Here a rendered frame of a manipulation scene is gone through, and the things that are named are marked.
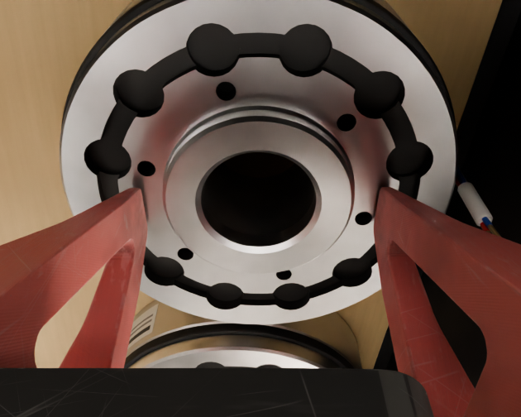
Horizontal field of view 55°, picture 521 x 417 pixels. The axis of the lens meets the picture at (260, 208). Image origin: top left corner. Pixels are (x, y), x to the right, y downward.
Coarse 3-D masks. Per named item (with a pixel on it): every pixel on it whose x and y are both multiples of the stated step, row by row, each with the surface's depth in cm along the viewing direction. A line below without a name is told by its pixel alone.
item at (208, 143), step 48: (192, 144) 12; (240, 144) 12; (288, 144) 12; (336, 144) 12; (192, 192) 12; (336, 192) 12; (192, 240) 13; (240, 240) 14; (288, 240) 13; (336, 240) 13
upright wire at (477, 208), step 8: (456, 176) 14; (464, 176) 14; (456, 184) 14; (464, 184) 13; (464, 192) 13; (472, 192) 13; (464, 200) 13; (472, 200) 12; (480, 200) 12; (472, 208) 12; (480, 208) 12; (472, 216) 12; (480, 216) 12; (488, 216) 12; (480, 224) 12; (488, 224) 12; (496, 232) 11
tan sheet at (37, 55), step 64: (0, 0) 13; (64, 0) 13; (128, 0) 13; (448, 0) 13; (0, 64) 14; (64, 64) 14; (448, 64) 14; (0, 128) 15; (0, 192) 17; (64, 192) 17; (64, 320) 20; (384, 320) 20
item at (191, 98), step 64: (192, 0) 10; (256, 0) 10; (320, 0) 10; (128, 64) 11; (192, 64) 11; (256, 64) 11; (320, 64) 11; (384, 64) 11; (64, 128) 12; (128, 128) 12; (384, 128) 12; (448, 128) 12; (448, 192) 13; (192, 256) 14; (320, 256) 14; (256, 320) 16
